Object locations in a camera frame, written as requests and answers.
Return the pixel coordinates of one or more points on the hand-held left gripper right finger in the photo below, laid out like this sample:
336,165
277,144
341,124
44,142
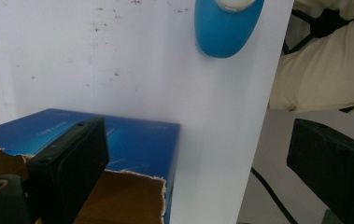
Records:
336,168

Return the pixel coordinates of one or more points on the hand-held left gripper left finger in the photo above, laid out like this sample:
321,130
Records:
72,161

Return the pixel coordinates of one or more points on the torn blue cardboard box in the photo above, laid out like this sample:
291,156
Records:
140,146

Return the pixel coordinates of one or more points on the cream fabric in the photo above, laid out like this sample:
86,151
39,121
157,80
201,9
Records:
321,74

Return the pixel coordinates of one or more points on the white sheet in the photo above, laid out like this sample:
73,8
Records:
134,62

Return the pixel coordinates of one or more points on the blue oval object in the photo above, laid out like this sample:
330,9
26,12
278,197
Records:
224,31

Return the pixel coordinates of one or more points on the black metal frame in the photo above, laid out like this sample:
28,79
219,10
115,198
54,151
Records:
327,25

